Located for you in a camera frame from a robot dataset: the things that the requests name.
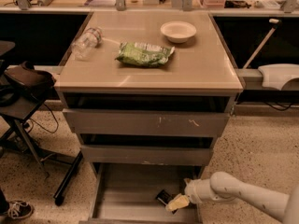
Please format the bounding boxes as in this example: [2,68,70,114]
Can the white stick handle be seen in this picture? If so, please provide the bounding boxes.
[243,19,281,69]

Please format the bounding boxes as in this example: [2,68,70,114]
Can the black cable on floor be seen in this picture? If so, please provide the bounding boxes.
[24,102,60,135]

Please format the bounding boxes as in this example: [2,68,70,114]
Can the bottom open grey drawer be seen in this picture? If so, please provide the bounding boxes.
[79,163,201,224]

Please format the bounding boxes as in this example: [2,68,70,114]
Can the top grey drawer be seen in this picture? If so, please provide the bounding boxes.
[63,109,229,137]

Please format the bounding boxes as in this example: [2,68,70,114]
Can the black rolling stand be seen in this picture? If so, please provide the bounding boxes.
[0,40,84,207]

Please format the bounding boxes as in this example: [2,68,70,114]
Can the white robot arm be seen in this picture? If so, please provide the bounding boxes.
[165,172,299,224]

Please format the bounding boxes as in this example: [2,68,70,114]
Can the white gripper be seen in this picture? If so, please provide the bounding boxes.
[165,178,215,212]

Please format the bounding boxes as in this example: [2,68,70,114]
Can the green chip bag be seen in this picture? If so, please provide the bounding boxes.
[116,42,175,67]

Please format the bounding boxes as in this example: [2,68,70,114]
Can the sneaker with white laces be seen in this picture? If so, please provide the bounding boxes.
[0,201,34,219]

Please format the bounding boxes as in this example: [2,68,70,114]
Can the white bowl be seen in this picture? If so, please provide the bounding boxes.
[160,21,197,44]

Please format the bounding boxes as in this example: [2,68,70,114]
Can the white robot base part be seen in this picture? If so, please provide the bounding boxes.
[258,63,299,91]

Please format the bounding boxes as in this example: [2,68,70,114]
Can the middle grey drawer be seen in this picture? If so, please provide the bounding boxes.
[80,145,212,166]

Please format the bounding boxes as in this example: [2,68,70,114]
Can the grey drawer cabinet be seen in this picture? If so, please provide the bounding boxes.
[53,10,244,224]

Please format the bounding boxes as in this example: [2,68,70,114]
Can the clear plastic water bottle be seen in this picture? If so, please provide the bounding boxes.
[71,27,103,61]

